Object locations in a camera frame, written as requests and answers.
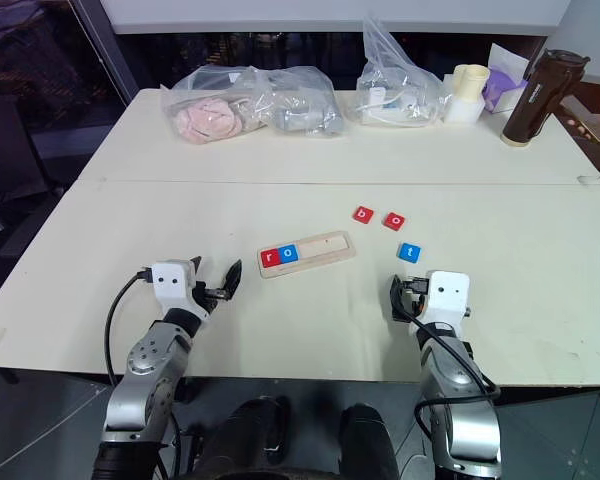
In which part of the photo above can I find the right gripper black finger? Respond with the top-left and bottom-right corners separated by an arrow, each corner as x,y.
388,273 -> 407,322

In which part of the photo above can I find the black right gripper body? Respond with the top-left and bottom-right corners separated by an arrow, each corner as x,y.
401,276 -> 430,317

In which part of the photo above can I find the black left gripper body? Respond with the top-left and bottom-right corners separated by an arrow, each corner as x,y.
192,280 -> 231,317

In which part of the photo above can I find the wooden letter tray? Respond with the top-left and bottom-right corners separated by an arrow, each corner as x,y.
257,230 -> 356,280

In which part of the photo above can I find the grey smartphone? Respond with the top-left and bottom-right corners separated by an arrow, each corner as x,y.
559,94 -> 600,144

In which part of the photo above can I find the blue letter tile t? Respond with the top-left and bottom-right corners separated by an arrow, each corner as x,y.
397,242 -> 424,264

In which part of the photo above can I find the dark rounded shape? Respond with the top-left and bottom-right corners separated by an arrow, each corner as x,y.
339,403 -> 401,480
199,394 -> 291,480

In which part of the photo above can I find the plastic bag with pink plush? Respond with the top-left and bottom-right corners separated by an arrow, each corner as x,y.
160,64 -> 271,146

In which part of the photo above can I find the plastic bag with grey parts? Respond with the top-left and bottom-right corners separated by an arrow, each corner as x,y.
254,67 -> 346,137

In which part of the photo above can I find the stack of cream cups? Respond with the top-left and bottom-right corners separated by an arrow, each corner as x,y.
442,63 -> 491,125

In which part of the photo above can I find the black office chair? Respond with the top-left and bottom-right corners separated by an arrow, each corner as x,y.
0,92 -> 69,259

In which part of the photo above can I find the dark brown drinking bottle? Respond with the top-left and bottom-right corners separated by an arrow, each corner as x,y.
500,48 -> 592,149

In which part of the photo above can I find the purple and white tissue box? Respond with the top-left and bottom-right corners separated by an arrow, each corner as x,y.
482,42 -> 531,114

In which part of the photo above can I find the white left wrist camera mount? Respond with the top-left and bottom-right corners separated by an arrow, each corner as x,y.
149,259 -> 211,321

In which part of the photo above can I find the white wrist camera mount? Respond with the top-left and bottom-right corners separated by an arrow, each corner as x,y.
422,269 -> 472,334
149,259 -> 211,321

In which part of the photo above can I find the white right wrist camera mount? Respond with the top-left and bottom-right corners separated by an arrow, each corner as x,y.
422,269 -> 472,334

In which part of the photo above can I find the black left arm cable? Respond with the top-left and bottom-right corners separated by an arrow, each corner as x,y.
103,269 -> 154,387

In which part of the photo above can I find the plastic bag with white cables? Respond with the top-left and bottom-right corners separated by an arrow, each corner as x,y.
342,14 -> 454,129

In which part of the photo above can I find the grey metal window post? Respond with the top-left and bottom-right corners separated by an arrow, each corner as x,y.
69,0 -> 141,101

